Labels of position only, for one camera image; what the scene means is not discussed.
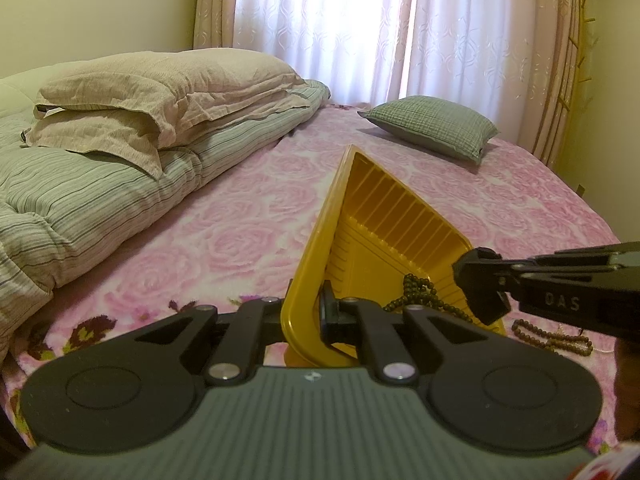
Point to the striped green quilt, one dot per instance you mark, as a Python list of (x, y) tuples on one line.
[(100, 200)]

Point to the bamboo coat rack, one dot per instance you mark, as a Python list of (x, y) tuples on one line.
[(582, 35)]

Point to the yellow plastic tray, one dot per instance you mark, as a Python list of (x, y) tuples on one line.
[(390, 210)]

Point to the beige patterned curtain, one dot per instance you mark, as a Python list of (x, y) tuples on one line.
[(215, 10), (555, 110)]

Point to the beige pillow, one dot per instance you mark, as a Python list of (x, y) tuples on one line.
[(150, 80), (90, 132)]

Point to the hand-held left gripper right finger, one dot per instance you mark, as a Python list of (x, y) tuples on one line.
[(332, 320)]

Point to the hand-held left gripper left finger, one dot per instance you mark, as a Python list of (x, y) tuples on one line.
[(265, 320)]

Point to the red white printed cloth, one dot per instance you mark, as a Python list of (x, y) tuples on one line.
[(615, 465)]

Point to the white sheer curtain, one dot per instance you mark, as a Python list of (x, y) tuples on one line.
[(325, 25)]

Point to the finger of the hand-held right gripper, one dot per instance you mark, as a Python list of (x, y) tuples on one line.
[(482, 285), (631, 255)]

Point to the green checked pillow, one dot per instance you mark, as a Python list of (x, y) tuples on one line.
[(430, 122)]

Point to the pink floral blanket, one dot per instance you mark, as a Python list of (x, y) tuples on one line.
[(225, 240)]

